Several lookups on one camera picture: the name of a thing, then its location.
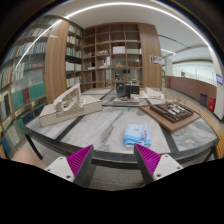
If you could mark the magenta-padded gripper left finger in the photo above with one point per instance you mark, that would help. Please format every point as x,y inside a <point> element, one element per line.
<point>60,168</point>

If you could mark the black box building model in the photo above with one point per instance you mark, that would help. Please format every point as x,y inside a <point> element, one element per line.
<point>128,90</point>

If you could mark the white architectural building model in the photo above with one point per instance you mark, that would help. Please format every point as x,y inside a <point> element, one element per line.
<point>66,110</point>

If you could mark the wall poster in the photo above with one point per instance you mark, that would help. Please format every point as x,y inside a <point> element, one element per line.
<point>155,60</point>

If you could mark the small white building model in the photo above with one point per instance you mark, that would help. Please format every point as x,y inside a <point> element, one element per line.
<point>154,93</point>

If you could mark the tall curved bookshelf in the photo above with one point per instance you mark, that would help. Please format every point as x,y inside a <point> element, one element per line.
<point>23,90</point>

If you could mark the grey flat model base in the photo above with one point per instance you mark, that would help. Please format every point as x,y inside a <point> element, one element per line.
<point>125,101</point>

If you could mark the dark shelf unit with books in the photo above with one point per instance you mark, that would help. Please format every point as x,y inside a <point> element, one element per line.
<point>73,53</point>

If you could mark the person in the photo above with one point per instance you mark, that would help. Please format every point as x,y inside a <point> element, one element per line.
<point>26,158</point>

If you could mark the red cabinet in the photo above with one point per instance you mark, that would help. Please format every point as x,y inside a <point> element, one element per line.
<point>212,104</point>

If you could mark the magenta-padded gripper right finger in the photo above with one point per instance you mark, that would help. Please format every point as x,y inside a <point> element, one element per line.
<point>166,165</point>

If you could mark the brown wooden model board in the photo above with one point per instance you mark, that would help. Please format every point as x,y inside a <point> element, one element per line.
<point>170,125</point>

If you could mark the straight ceiling light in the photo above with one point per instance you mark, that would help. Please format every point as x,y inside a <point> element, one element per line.
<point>168,51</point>

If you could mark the light blue cartoon print towel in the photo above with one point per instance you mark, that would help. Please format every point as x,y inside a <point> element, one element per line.
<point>136,135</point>

